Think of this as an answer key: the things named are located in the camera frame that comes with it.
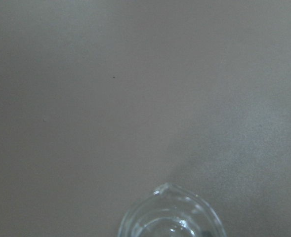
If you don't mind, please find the clear glass measuring cup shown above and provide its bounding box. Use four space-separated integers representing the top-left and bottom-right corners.
117 183 227 237

